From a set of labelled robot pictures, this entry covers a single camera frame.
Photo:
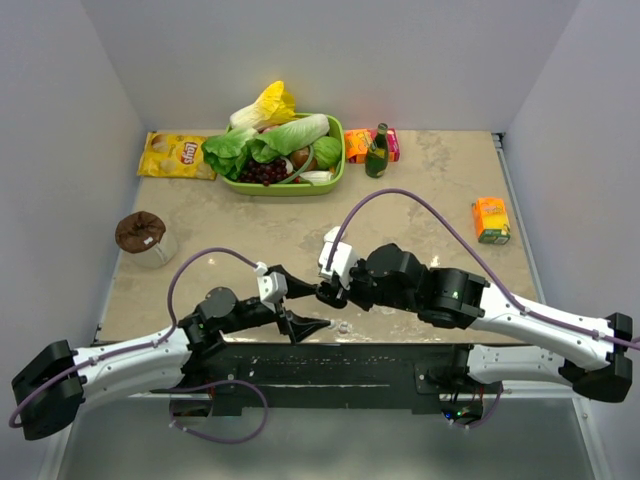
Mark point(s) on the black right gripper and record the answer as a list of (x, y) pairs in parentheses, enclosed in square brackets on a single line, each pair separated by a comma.
[(353, 295)]

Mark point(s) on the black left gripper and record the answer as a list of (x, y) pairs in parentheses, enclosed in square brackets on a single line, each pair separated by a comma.
[(297, 326)]

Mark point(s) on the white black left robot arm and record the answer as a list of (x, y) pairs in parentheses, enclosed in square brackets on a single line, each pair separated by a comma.
[(52, 387)]

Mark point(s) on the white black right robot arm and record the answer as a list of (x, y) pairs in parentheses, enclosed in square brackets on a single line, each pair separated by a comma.
[(585, 353)]

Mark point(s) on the green plastic basket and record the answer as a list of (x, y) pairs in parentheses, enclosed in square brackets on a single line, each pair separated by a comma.
[(298, 189)]

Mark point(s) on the dark red grapes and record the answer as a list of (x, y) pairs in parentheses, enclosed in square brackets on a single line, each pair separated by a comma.
[(265, 173)]

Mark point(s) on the brown onion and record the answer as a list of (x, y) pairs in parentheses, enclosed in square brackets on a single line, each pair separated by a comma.
[(299, 158)]

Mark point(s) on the green glass bottle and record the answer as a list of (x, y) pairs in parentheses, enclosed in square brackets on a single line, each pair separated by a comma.
[(377, 156)]

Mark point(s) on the round green cabbage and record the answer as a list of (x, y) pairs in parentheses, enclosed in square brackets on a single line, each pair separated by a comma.
[(327, 152)]

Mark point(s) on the orange pink snack box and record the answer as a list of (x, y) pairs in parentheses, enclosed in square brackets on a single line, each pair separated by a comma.
[(357, 142)]

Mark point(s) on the pale romaine lettuce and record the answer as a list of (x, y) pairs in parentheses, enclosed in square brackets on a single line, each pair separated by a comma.
[(289, 137)]

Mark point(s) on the green lettuce leaf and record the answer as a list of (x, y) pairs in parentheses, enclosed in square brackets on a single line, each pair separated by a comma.
[(228, 153)]

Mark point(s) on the brown topped beige cup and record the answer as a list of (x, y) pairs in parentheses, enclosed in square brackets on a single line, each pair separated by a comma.
[(144, 237)]

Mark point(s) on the orange juice carton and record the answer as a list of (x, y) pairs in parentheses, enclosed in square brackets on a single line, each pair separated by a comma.
[(491, 221)]

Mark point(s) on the yellow napa cabbage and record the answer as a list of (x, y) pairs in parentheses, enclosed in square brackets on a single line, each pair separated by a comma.
[(274, 106)]

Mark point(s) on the yellow Lays chips bag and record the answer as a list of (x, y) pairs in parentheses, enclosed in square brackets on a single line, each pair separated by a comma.
[(167, 155)]

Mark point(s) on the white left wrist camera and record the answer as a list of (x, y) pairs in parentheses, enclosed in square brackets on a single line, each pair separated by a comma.
[(272, 288)]

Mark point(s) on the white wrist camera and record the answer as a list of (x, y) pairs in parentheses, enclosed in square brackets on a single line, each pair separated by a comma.
[(344, 259), (272, 288)]

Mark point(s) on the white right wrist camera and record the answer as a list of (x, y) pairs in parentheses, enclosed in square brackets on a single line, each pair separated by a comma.
[(344, 259)]

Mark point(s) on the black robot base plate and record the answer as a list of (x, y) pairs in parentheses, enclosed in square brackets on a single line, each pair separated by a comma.
[(421, 378)]

